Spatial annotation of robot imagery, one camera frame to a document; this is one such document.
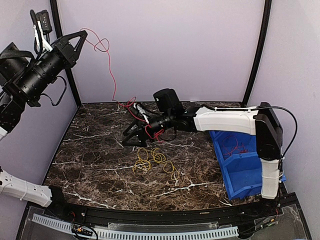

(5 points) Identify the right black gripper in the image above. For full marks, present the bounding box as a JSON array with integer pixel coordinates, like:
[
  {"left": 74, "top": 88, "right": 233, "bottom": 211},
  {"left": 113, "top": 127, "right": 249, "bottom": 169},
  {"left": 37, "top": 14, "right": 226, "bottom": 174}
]
[{"left": 122, "top": 110, "right": 174, "bottom": 147}]

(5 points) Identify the yellow cable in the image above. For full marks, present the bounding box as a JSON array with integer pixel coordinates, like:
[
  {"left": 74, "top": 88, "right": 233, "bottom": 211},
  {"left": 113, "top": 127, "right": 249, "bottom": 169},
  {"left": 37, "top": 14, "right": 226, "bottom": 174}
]
[{"left": 132, "top": 146, "right": 180, "bottom": 181}]

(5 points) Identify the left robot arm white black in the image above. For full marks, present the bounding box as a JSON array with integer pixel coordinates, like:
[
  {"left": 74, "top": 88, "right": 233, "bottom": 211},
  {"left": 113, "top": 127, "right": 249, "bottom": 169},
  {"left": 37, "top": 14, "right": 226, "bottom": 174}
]
[{"left": 0, "top": 30, "right": 88, "bottom": 138}]

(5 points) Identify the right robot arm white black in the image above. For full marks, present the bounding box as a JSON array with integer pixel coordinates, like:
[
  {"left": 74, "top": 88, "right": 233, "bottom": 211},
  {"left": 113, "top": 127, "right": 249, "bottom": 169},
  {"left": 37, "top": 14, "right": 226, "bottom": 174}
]
[{"left": 122, "top": 88, "right": 286, "bottom": 217}]

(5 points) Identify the blue plastic divided bin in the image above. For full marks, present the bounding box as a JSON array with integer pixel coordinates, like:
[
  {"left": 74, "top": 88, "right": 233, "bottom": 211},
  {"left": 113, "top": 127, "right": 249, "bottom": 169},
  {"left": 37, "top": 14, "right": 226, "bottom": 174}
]
[{"left": 209, "top": 131, "right": 284, "bottom": 200}]

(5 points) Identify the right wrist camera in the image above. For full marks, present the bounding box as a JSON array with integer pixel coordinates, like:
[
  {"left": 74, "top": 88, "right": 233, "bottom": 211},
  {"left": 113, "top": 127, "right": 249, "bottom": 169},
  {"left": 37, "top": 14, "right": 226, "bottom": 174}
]
[{"left": 131, "top": 103, "right": 150, "bottom": 124}]

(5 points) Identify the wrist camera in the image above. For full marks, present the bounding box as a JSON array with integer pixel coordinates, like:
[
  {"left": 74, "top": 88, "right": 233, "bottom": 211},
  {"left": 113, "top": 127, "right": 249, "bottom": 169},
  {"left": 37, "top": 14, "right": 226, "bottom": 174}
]
[
  {"left": 131, "top": 103, "right": 150, "bottom": 124},
  {"left": 30, "top": 9, "right": 53, "bottom": 55}
]

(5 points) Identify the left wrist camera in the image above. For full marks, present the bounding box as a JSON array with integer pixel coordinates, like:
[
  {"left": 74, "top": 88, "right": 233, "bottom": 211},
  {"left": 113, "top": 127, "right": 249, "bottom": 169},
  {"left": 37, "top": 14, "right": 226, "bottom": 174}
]
[{"left": 30, "top": 9, "right": 53, "bottom": 55}]

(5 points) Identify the left black frame post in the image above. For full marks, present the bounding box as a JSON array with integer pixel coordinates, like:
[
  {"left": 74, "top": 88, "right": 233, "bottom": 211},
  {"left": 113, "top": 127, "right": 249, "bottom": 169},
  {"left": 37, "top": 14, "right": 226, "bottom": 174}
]
[{"left": 49, "top": 0, "right": 82, "bottom": 108}]

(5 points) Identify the black frame post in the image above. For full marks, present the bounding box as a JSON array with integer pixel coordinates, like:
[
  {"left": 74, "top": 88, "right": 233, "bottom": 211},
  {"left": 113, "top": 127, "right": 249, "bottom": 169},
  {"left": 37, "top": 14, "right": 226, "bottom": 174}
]
[
  {"left": 241, "top": 0, "right": 272, "bottom": 107},
  {"left": 49, "top": 0, "right": 82, "bottom": 108}
]

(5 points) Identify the black front rail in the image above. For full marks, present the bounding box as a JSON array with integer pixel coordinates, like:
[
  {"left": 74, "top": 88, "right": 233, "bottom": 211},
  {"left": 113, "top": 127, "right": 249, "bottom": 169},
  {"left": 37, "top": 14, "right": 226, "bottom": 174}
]
[{"left": 24, "top": 193, "right": 301, "bottom": 228}]

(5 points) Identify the white slotted cable duct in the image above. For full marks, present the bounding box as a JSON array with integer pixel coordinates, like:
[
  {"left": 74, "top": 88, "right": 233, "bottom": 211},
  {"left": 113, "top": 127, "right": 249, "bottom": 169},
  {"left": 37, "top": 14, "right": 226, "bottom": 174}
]
[{"left": 32, "top": 214, "right": 239, "bottom": 240}]

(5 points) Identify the right black frame post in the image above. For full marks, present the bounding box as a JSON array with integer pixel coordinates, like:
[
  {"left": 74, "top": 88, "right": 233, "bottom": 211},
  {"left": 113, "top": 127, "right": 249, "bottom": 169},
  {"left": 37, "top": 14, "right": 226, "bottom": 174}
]
[{"left": 241, "top": 0, "right": 272, "bottom": 107}]

